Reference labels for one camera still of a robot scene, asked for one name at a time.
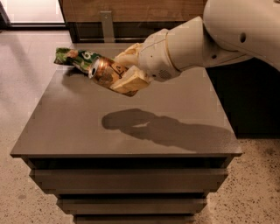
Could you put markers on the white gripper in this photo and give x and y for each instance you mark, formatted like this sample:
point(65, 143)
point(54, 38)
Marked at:
point(154, 57)

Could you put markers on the orange soda can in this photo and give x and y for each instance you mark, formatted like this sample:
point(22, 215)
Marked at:
point(105, 72)

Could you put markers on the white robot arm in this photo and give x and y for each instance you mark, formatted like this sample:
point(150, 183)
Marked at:
point(230, 31)

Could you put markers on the green chip bag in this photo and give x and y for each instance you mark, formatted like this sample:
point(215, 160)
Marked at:
point(80, 59)

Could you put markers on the grey drawer cabinet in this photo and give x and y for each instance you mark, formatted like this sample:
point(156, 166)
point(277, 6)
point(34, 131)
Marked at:
point(178, 124)

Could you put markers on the top grey drawer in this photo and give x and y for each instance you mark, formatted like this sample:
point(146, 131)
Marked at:
point(130, 181)

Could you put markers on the grey drawer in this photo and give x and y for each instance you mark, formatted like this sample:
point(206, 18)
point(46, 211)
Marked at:
point(130, 181)
point(131, 206)

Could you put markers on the middle grey drawer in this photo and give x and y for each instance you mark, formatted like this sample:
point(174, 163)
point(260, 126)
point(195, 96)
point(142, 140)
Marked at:
point(131, 206)

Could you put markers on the left metal bracket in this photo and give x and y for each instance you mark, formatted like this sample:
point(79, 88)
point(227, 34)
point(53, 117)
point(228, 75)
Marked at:
point(107, 26)

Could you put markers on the wooden wall panel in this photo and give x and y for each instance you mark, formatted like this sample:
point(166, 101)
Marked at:
point(132, 10)

